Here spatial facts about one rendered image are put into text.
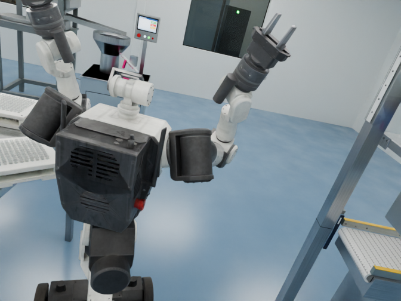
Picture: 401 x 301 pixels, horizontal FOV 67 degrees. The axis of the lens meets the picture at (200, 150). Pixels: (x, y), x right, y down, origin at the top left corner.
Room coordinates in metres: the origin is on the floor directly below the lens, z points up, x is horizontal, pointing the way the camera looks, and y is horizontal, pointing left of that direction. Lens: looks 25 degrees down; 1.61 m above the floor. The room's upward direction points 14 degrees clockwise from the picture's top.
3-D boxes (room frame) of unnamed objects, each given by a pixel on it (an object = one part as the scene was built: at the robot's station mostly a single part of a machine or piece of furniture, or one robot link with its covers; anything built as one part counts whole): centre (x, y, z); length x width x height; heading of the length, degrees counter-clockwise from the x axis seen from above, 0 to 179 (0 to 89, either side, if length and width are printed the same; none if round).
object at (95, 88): (3.04, 1.01, 0.38); 0.63 x 0.57 x 0.76; 101
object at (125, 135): (0.76, 0.23, 1.14); 0.34 x 0.30 x 0.36; 89
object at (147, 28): (3.22, 0.84, 1.07); 0.23 x 0.10 x 0.62; 101
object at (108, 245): (0.73, 0.21, 0.87); 0.28 x 0.13 x 0.18; 22
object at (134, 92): (0.82, 0.23, 1.34); 0.10 x 0.07 x 0.09; 89
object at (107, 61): (3.09, 1.07, 0.95); 0.49 x 0.36 x 0.38; 101
